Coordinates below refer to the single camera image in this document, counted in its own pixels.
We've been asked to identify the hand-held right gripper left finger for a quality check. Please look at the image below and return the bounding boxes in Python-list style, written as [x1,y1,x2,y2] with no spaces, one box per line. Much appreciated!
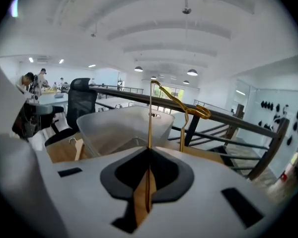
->
[41,146,150,237]

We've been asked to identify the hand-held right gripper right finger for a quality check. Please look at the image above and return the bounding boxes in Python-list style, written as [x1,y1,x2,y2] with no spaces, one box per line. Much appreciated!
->
[139,146,280,238]

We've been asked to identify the light wooden hanger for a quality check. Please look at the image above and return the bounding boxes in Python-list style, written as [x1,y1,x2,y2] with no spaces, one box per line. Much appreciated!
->
[69,137,85,161]

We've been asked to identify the translucent white plastic bin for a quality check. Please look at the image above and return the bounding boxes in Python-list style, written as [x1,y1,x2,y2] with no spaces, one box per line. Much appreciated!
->
[76,105,176,158]

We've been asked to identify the brown wire hanger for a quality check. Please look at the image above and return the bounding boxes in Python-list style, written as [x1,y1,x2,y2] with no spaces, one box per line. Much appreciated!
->
[145,80,212,213]

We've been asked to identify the dark railing with wooden handrail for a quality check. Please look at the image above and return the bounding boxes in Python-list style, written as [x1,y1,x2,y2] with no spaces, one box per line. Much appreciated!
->
[89,84,291,181]

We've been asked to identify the black mesh office chair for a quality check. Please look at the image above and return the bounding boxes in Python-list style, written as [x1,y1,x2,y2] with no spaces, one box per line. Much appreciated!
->
[32,77,98,147]

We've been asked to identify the white-legged pale blue table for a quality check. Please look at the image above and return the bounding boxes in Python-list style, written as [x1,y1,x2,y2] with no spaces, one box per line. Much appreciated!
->
[37,92,69,106]

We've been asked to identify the large glass window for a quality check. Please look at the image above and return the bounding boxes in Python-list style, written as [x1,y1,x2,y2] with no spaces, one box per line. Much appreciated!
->
[152,84,185,114]

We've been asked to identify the group of black wall-hung devices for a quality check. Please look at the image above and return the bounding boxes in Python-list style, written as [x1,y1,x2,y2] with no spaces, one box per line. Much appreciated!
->
[257,100,298,146]

